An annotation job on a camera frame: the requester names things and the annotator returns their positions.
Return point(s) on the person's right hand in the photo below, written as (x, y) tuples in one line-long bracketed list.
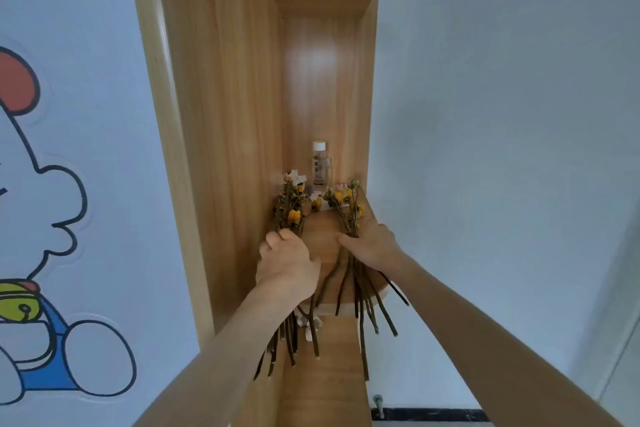
[(375, 249)]

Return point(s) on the person's left hand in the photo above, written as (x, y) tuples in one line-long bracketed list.
[(285, 269)]

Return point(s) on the bundle of dried yellow roses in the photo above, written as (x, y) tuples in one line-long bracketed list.
[(294, 216), (352, 226)]

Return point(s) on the person's right forearm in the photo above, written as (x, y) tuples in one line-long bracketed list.
[(490, 356)]

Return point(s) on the person's left forearm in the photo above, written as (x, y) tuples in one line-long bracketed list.
[(215, 366)]

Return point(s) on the clear bottle with white cap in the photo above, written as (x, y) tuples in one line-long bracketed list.
[(319, 166)]

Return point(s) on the grey metal pin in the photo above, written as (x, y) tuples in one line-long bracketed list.
[(379, 404)]

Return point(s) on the wooden shelf cabinet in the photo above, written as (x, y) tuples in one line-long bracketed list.
[(225, 91)]

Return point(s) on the cartoon wall sticker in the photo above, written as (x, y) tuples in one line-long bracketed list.
[(47, 376)]

